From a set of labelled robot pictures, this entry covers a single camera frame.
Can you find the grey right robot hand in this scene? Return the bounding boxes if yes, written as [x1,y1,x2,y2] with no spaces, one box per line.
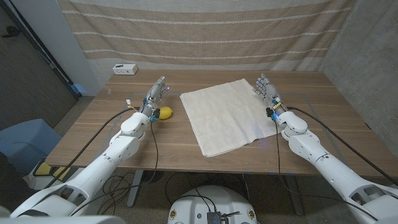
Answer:
[252,73,287,117]

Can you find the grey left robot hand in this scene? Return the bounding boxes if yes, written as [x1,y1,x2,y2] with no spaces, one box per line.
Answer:
[139,76,169,118]

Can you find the cream cheesecloth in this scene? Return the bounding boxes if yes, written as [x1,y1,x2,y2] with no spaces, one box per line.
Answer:
[179,78,280,159]

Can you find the yellow lemon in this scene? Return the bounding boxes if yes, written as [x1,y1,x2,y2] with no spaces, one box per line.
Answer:
[159,106,174,120]

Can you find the white power strip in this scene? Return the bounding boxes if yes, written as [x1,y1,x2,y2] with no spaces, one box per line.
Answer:
[112,63,139,76]

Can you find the tan striped backdrop cloth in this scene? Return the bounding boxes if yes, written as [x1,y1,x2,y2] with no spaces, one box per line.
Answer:
[57,0,357,72]

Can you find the grey table leg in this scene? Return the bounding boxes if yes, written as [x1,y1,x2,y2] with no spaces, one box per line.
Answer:
[126,169,144,208]
[284,175,305,216]

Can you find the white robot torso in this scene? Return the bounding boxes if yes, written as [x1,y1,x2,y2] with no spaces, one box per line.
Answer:
[167,185,258,224]

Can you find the yellow and black floor item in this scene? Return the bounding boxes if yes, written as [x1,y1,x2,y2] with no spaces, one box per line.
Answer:
[32,160,71,183]

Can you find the grey torso module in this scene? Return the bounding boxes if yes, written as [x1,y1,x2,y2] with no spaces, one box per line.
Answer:
[206,211,231,224]

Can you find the blue bin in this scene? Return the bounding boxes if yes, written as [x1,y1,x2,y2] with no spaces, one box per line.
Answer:
[0,118,62,175]

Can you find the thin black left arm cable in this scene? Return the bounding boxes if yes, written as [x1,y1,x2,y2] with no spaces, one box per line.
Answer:
[96,119,159,215]

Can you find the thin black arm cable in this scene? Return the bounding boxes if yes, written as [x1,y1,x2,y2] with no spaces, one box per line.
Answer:
[273,118,379,222]
[96,119,159,215]

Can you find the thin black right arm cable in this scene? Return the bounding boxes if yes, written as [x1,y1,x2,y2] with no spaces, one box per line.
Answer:
[273,118,379,222]

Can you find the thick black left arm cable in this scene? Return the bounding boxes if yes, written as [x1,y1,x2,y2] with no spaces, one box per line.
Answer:
[45,106,141,190]

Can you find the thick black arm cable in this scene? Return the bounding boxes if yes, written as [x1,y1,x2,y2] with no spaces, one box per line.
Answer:
[286,106,398,187]
[45,106,141,190]

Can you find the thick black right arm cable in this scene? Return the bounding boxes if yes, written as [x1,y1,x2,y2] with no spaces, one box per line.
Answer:
[286,106,398,187]

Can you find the black torso cable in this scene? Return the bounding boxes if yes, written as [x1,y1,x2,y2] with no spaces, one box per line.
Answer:
[164,172,218,215]

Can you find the black door handle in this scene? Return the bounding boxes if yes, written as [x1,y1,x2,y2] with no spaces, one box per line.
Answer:
[1,25,21,39]

